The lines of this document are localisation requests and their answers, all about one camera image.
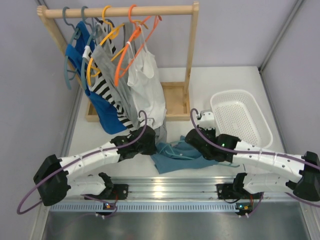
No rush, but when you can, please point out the teal plastic hanger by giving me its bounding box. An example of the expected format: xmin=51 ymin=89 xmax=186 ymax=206
xmin=157 ymin=139 xmax=240 ymax=168

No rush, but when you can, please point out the teal blue tank top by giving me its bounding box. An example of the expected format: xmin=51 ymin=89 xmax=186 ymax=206
xmin=149 ymin=134 xmax=218 ymax=175

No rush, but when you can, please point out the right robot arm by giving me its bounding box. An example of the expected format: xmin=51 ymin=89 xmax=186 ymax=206
xmin=185 ymin=128 xmax=320 ymax=202

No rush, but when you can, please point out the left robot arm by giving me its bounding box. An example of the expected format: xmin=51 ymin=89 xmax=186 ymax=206
xmin=33 ymin=126 xmax=157 ymax=207

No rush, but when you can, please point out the orange plastic hanger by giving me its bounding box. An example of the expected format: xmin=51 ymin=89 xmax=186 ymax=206
xmin=114 ymin=3 xmax=163 ymax=88

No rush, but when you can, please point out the grey tank top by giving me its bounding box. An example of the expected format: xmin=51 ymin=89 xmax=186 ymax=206
xmin=90 ymin=21 xmax=168 ymax=146

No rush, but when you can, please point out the royal blue tank top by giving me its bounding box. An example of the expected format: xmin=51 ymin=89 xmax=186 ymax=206
xmin=71 ymin=20 xmax=135 ymax=134

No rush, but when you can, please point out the black white striped tank top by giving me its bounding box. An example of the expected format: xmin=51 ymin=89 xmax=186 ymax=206
xmin=82 ymin=20 xmax=139 ymax=134

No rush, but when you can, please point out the yellow plastic hanger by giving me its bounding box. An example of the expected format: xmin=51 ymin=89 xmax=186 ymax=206
xmin=85 ymin=5 xmax=124 ymax=87

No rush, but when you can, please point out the grey blue hanger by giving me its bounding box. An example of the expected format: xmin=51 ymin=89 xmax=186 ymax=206
xmin=80 ymin=6 xmax=99 ymax=91
xmin=62 ymin=6 xmax=81 ymax=90

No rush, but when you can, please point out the white perforated plastic basket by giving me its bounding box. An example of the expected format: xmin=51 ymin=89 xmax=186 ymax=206
xmin=210 ymin=89 xmax=273 ymax=149

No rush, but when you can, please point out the wooden clothes rack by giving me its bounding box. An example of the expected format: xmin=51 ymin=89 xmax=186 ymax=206
xmin=36 ymin=1 xmax=199 ymax=121

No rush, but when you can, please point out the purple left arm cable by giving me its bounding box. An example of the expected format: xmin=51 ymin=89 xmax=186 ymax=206
xmin=16 ymin=110 xmax=148 ymax=216

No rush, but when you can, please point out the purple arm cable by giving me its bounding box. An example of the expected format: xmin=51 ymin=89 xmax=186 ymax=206
xmin=189 ymin=108 xmax=320 ymax=218
xmin=16 ymin=110 xmax=148 ymax=216

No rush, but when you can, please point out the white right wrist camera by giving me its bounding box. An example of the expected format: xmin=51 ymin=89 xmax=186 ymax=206
xmin=196 ymin=110 xmax=216 ymax=130

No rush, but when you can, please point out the aluminium mounting rail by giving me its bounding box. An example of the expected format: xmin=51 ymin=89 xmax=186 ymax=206
xmin=39 ymin=175 xmax=296 ymax=201

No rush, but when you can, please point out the white slotted cable duct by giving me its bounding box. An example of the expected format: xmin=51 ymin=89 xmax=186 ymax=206
xmin=50 ymin=201 xmax=253 ymax=213

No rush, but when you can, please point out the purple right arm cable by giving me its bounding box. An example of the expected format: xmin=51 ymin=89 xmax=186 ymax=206
xmin=189 ymin=108 xmax=320 ymax=218

